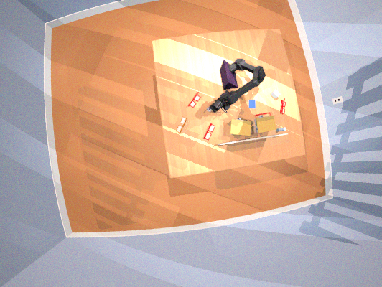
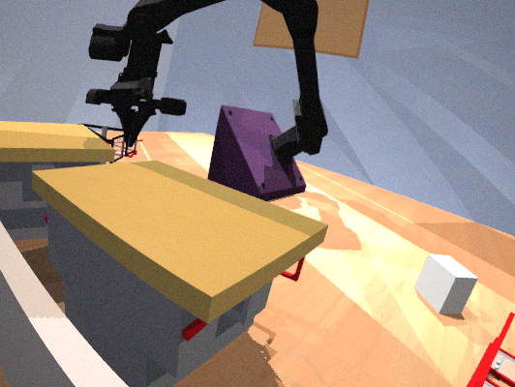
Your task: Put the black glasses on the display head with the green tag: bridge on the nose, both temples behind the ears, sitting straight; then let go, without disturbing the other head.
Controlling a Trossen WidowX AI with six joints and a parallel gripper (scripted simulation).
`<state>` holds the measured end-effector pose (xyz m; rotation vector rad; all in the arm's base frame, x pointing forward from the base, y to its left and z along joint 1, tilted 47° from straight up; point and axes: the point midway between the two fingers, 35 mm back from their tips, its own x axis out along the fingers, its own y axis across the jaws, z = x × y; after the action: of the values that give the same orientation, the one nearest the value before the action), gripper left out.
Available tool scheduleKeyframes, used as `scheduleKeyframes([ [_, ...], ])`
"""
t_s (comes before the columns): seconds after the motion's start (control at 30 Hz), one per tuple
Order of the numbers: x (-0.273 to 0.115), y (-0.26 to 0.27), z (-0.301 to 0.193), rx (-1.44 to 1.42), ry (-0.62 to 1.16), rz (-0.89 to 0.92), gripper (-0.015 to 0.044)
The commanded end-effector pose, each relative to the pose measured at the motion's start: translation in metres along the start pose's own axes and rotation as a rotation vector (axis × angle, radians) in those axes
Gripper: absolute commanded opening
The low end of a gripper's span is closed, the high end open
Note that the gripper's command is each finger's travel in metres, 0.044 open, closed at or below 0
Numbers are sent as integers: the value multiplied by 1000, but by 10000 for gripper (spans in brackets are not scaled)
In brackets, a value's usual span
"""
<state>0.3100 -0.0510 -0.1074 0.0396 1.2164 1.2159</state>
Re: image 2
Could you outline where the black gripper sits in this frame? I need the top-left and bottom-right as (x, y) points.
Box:
(85, 62), (187, 148)

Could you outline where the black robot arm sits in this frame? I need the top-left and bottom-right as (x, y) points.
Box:
(88, 0), (328, 164)

